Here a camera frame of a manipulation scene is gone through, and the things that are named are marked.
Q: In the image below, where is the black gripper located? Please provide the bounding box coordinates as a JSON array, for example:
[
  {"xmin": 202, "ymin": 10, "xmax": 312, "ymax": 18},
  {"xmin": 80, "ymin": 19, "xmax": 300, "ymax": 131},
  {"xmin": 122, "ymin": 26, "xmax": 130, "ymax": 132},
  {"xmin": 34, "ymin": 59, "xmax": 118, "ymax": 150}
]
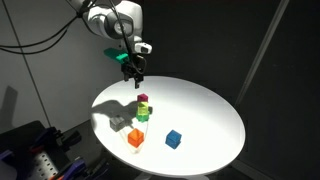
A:
[{"xmin": 120, "ymin": 53, "xmax": 147, "ymax": 90}]

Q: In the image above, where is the light green block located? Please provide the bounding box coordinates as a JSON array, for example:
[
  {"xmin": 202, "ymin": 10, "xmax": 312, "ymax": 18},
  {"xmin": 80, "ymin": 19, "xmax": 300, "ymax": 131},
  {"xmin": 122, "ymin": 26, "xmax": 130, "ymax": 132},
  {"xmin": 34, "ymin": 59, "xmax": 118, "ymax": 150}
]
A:
[{"xmin": 137, "ymin": 101, "xmax": 150, "ymax": 116}]

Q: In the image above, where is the magenta block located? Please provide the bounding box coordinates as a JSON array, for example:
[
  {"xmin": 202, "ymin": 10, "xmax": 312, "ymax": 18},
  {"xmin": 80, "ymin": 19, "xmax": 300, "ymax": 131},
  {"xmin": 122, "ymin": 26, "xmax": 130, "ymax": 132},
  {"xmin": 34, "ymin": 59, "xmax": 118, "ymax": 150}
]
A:
[{"xmin": 136, "ymin": 93, "xmax": 149, "ymax": 103}]

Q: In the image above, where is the orange block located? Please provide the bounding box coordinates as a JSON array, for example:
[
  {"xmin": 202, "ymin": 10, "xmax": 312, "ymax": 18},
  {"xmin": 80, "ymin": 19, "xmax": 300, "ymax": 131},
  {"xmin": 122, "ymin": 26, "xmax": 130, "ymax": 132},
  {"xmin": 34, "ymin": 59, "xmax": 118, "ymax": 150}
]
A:
[{"xmin": 127, "ymin": 128, "xmax": 145, "ymax": 148}]

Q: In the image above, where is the blue block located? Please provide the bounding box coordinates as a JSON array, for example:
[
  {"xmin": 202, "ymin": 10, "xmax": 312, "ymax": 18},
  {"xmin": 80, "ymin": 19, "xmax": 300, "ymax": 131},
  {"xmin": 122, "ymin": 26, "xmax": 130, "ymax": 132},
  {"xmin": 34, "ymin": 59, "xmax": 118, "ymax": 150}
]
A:
[{"xmin": 165, "ymin": 129, "xmax": 183, "ymax": 150}]

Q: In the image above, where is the black clamp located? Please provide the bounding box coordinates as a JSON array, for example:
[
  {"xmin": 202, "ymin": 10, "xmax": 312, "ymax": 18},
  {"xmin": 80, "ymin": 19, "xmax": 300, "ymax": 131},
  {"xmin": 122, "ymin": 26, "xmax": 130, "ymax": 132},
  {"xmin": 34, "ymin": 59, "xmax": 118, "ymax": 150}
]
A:
[{"xmin": 57, "ymin": 129, "xmax": 83, "ymax": 148}]

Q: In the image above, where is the purple orange clamp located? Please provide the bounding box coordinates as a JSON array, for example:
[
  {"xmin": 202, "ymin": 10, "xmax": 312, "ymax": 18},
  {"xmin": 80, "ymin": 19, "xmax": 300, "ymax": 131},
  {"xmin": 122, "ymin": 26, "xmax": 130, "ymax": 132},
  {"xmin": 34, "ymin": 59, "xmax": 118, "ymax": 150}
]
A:
[{"xmin": 29, "ymin": 126, "xmax": 58, "ymax": 153}]

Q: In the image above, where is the large purple clamp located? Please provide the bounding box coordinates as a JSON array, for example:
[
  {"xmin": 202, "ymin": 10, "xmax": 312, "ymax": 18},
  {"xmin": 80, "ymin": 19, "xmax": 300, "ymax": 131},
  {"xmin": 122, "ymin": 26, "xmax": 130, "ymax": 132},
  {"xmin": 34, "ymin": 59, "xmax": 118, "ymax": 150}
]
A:
[{"xmin": 54, "ymin": 158, "xmax": 88, "ymax": 180}]

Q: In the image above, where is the perforated metal board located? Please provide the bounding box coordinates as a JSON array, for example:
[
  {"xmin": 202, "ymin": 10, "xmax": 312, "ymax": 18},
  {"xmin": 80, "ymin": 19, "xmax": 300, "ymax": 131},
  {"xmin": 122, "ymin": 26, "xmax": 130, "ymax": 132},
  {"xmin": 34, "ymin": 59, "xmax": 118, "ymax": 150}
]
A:
[{"xmin": 28, "ymin": 151, "xmax": 61, "ymax": 180}]

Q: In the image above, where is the black equipment cart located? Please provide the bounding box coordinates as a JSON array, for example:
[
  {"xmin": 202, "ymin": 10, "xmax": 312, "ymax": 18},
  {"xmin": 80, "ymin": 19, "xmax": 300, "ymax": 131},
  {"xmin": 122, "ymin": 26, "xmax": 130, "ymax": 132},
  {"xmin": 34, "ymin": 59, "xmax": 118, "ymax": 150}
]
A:
[{"xmin": 0, "ymin": 119, "xmax": 111, "ymax": 180}]

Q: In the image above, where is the teal camera mount bracket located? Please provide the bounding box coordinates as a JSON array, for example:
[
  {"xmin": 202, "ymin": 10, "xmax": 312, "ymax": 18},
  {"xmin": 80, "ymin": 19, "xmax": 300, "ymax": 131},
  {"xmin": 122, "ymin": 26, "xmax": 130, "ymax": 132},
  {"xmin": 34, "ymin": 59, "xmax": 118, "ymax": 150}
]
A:
[{"xmin": 103, "ymin": 47, "xmax": 130, "ymax": 64}]

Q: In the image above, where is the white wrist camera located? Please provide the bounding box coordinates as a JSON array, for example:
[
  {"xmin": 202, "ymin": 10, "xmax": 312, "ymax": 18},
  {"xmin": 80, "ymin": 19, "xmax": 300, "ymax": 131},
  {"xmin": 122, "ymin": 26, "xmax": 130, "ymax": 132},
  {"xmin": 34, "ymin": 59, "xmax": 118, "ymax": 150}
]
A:
[{"xmin": 134, "ymin": 42, "xmax": 153, "ymax": 54}]

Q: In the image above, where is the thin black camera cable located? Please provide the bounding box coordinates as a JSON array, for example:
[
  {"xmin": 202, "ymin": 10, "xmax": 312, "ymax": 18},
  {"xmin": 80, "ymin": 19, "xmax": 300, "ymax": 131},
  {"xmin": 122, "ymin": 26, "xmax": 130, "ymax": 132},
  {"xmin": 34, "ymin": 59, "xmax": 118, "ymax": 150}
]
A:
[{"xmin": 108, "ymin": 0, "xmax": 147, "ymax": 75}]

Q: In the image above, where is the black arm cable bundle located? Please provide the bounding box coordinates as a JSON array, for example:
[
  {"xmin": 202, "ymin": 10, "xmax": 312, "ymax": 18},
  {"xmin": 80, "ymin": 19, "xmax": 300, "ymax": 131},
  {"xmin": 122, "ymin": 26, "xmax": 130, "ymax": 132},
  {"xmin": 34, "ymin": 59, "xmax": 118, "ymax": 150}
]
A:
[{"xmin": 0, "ymin": 13, "xmax": 84, "ymax": 56}]

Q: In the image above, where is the grey metal wall strip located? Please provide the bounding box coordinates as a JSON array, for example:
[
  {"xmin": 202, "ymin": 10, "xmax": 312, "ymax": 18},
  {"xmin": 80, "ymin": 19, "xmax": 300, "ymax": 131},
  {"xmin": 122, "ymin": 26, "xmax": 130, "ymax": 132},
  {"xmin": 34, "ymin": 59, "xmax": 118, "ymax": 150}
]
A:
[{"xmin": 234, "ymin": 0, "xmax": 290, "ymax": 108}]

